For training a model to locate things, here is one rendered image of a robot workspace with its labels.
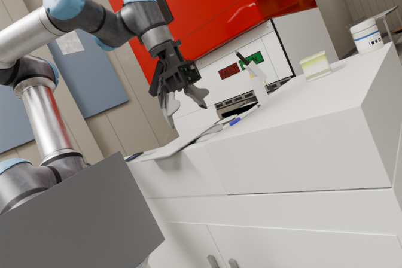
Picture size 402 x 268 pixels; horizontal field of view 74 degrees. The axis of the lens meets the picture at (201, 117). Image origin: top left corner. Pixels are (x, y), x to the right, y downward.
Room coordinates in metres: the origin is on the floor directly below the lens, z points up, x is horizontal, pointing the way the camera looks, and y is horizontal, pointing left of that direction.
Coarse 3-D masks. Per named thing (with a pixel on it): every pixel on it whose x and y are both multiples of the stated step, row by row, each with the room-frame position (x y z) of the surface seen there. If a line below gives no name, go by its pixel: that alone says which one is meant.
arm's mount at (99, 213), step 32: (64, 192) 0.47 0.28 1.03; (96, 192) 0.51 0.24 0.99; (128, 192) 0.54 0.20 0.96; (0, 224) 0.41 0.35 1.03; (32, 224) 0.43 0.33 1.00; (64, 224) 0.46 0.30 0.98; (96, 224) 0.49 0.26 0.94; (128, 224) 0.52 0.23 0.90; (0, 256) 0.40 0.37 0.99; (32, 256) 0.42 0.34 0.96; (64, 256) 0.44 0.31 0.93; (96, 256) 0.47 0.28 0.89; (128, 256) 0.50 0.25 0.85
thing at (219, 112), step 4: (268, 92) 1.17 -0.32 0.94; (272, 92) 1.15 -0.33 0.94; (244, 100) 1.26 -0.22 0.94; (248, 100) 1.24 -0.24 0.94; (252, 100) 1.23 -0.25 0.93; (256, 100) 1.22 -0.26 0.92; (236, 104) 1.29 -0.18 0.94; (240, 104) 1.28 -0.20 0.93; (244, 104) 1.26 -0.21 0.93; (248, 104) 1.25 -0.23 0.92; (224, 108) 1.35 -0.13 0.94; (228, 108) 1.33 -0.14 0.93; (232, 108) 1.32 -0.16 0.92; (236, 108) 1.30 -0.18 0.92; (220, 112) 1.37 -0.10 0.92; (224, 112) 1.36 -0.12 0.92; (220, 116) 1.38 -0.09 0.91
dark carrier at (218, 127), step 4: (240, 112) 1.24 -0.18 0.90; (228, 116) 1.31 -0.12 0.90; (236, 116) 1.20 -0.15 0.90; (220, 120) 1.29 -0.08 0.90; (232, 120) 1.14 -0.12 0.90; (220, 124) 1.18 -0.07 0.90; (224, 124) 1.13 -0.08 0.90; (212, 128) 1.18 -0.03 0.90; (216, 128) 1.14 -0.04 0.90; (220, 128) 1.09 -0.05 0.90; (208, 132) 1.13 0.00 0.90; (212, 132) 1.08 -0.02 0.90
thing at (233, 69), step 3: (231, 66) 1.26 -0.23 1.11; (234, 66) 1.25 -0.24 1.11; (225, 69) 1.29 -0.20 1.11; (228, 69) 1.28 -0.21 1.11; (231, 69) 1.27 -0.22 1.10; (234, 69) 1.26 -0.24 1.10; (237, 69) 1.24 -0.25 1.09; (219, 72) 1.32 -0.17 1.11; (222, 72) 1.31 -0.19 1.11; (225, 72) 1.29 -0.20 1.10; (228, 72) 1.28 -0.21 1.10; (231, 72) 1.27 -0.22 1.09; (234, 72) 1.26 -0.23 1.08; (222, 75) 1.31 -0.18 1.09; (225, 75) 1.30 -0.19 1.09; (228, 75) 1.29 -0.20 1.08; (222, 78) 1.32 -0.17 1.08
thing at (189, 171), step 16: (192, 144) 0.72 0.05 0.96; (160, 160) 0.78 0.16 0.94; (176, 160) 0.73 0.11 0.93; (192, 160) 0.69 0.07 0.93; (208, 160) 0.65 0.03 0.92; (144, 176) 0.86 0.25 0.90; (160, 176) 0.80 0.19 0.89; (176, 176) 0.75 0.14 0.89; (192, 176) 0.71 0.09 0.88; (208, 176) 0.67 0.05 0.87; (144, 192) 0.90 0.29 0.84; (160, 192) 0.83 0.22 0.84; (176, 192) 0.78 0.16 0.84; (192, 192) 0.73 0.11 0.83; (208, 192) 0.68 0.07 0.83; (224, 192) 0.65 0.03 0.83
